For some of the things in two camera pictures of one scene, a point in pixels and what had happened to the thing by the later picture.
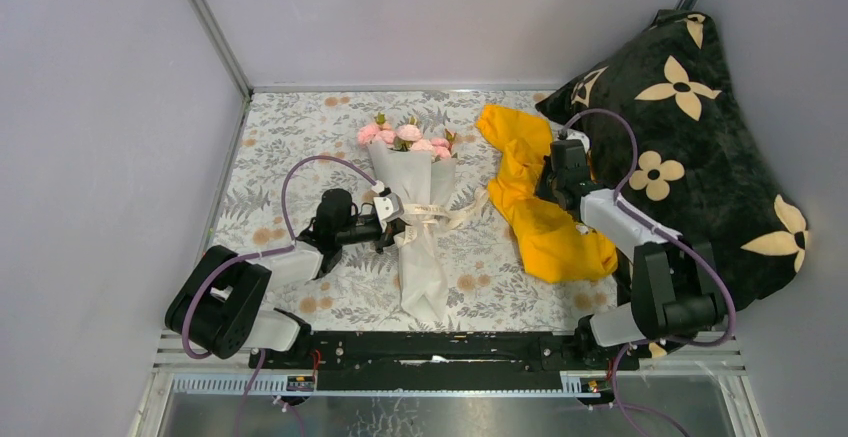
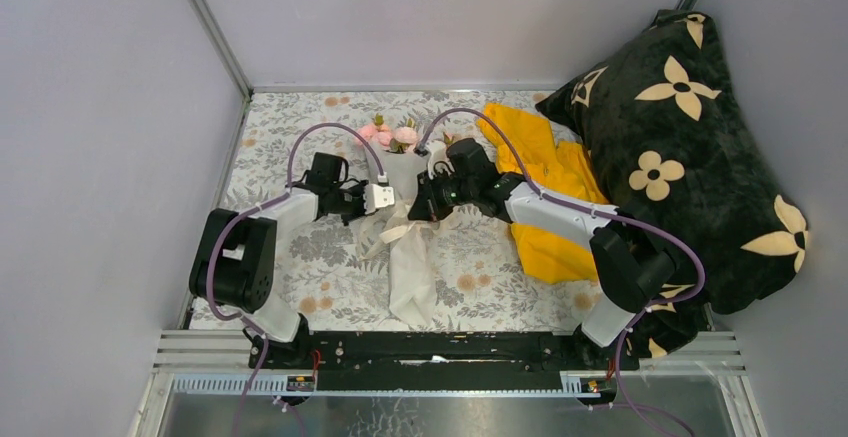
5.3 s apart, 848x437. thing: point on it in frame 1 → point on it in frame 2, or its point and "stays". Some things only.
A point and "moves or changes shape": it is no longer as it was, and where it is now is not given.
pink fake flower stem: x=407 y=134 stays
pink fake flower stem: x=380 y=130 stays
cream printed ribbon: x=419 y=213 moves or changes shape
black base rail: x=438 y=360 stays
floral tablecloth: x=298 y=145 stays
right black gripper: x=541 y=191 → x=427 y=206
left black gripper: x=385 y=232 → x=359 y=189
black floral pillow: x=667 y=131 stays
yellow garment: x=553 y=242 stays
